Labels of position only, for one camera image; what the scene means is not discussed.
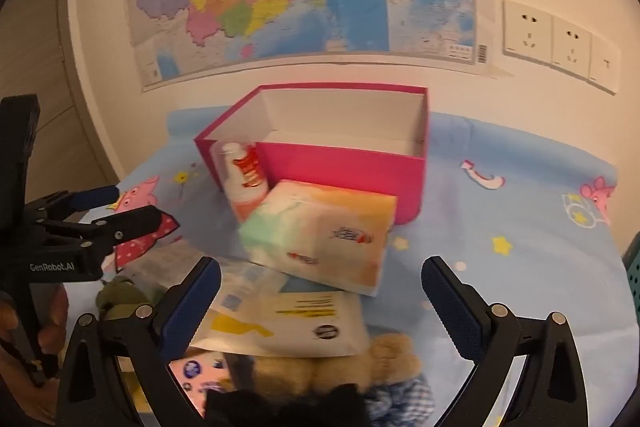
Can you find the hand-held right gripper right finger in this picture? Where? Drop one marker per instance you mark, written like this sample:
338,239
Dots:
450,307

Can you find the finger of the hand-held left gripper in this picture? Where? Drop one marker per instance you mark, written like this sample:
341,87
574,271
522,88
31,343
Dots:
135,224
95,197

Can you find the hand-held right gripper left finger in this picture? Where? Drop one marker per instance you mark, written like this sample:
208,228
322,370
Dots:
192,302

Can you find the small pink tissue packet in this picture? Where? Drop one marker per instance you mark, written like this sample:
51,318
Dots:
195,372

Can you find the green plush frog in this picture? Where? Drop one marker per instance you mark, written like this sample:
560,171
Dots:
120,294

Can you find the brown teddy bear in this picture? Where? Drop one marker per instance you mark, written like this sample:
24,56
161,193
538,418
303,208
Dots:
390,352

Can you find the yellow white wipes pack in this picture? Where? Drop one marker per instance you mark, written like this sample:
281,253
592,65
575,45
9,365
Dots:
290,322

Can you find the blue checkered cloth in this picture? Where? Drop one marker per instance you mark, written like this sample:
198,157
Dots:
400,399

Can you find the black cloth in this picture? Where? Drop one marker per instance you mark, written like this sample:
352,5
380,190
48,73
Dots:
300,409

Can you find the pink cardboard box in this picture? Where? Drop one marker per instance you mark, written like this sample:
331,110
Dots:
340,167

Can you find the person's left hand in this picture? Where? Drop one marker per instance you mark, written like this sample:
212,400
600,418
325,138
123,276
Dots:
50,317

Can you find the clear plastic packet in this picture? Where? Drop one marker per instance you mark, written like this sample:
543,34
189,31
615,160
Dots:
245,279

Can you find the blue cartoon bed sheet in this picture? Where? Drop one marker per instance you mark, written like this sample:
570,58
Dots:
525,217

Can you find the white red-label tube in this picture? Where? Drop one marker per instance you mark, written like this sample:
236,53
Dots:
245,177

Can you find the brown wooden door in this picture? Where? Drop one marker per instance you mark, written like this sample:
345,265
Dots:
55,57

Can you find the large pastel tissue pack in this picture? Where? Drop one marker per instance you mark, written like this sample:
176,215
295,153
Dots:
320,227

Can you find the teal perforated panel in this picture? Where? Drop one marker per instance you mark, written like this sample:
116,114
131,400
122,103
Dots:
634,277

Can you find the white wall switch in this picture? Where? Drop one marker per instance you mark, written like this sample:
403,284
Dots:
605,64

